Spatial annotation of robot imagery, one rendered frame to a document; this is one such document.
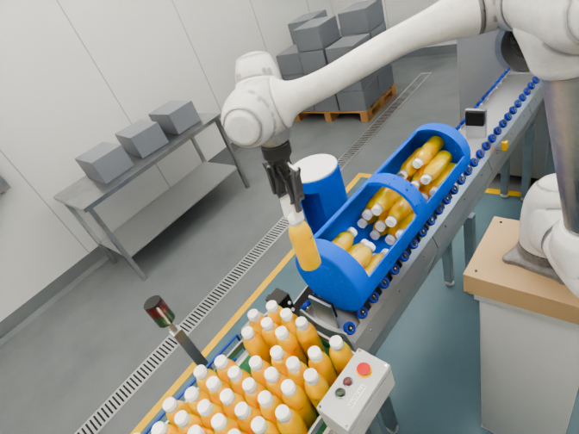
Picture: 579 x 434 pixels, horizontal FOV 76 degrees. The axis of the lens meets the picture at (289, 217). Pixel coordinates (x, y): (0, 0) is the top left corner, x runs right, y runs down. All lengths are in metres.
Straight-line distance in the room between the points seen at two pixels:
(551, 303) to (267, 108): 0.94
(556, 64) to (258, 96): 0.49
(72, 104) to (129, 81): 0.64
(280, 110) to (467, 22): 0.40
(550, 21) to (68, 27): 4.03
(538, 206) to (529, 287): 0.24
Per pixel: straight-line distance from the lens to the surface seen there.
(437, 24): 0.87
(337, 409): 1.06
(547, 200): 1.17
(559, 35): 0.72
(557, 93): 0.82
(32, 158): 4.15
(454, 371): 2.33
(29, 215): 4.21
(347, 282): 1.21
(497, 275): 1.29
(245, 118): 0.69
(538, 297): 1.26
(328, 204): 2.05
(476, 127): 2.23
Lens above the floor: 2.04
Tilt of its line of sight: 35 degrees down
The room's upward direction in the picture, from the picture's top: 22 degrees counter-clockwise
